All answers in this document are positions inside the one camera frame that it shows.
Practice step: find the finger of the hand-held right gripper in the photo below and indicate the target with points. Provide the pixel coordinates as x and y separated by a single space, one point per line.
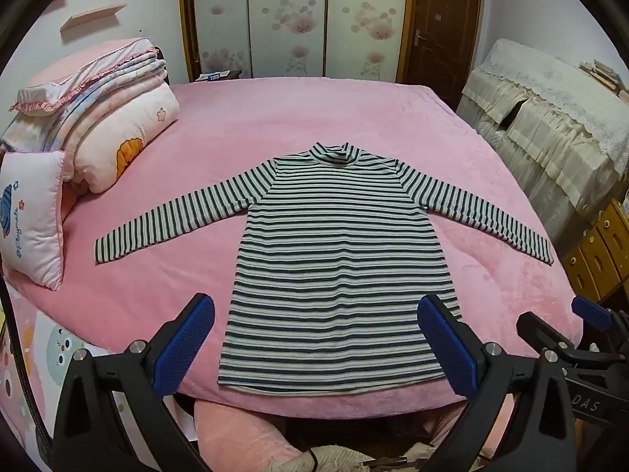
535 327
589 310

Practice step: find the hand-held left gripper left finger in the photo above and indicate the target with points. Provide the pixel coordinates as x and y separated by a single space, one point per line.
184 344

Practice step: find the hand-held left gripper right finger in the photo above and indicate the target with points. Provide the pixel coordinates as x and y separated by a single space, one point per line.
449 349

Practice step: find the striped turtleneck shirt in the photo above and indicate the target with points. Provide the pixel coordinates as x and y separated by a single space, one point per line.
334 255

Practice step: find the yellow wooden drawer cabinet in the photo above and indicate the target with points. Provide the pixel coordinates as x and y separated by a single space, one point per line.
594 250

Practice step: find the cartoon printed bed sheet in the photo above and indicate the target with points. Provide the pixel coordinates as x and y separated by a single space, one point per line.
44 349

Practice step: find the cream lace covered furniture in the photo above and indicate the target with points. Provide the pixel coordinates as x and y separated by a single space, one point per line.
540 123

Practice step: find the white pink printed cushion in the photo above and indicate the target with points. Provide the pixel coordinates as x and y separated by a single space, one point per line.
29 216

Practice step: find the pink bed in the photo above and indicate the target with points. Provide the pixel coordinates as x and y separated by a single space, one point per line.
245 123

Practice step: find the stack of books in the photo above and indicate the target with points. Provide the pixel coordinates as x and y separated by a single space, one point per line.
597 71

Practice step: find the folded pastel quilt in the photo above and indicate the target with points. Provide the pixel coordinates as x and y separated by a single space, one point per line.
128 73

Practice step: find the dark wooden headboard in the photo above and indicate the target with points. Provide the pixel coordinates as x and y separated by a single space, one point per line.
161 55

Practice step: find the brown wooden door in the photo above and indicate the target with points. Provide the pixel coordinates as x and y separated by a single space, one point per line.
442 34

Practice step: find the wardrobe with floral sliding doors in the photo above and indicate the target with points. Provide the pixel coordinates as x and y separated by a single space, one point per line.
285 19

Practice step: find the pink wall shelf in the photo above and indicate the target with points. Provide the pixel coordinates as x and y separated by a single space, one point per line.
93 14

